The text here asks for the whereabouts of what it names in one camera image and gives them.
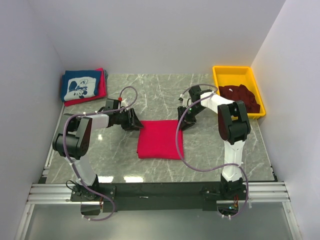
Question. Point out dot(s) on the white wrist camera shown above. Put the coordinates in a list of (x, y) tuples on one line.
[(124, 105), (186, 101)]

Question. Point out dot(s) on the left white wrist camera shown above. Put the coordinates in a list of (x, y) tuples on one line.
[(124, 105)]

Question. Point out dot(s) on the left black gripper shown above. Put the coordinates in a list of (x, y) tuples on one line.
[(133, 123)]

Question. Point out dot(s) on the folded blue printed t-shirt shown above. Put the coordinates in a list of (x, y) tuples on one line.
[(79, 84)]

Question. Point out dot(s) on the aluminium rail frame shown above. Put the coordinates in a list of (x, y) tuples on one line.
[(130, 168)]

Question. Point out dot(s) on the black base bar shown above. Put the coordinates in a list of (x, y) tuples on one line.
[(142, 196)]

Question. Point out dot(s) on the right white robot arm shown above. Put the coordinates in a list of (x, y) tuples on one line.
[(233, 128)]

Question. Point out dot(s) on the bright red t-shirt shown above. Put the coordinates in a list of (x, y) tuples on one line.
[(157, 140)]

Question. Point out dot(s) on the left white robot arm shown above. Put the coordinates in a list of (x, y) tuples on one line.
[(72, 140)]

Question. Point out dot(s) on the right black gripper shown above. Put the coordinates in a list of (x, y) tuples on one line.
[(187, 122)]

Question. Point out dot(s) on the dark maroon t-shirt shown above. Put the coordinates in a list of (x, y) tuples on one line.
[(240, 93)]

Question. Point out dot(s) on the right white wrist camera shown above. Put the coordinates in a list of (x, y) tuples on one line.
[(186, 101)]

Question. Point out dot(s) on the folded red t-shirt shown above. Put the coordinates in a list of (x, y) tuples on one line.
[(102, 90)]

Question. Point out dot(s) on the yellow plastic bin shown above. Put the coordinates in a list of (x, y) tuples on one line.
[(236, 76)]

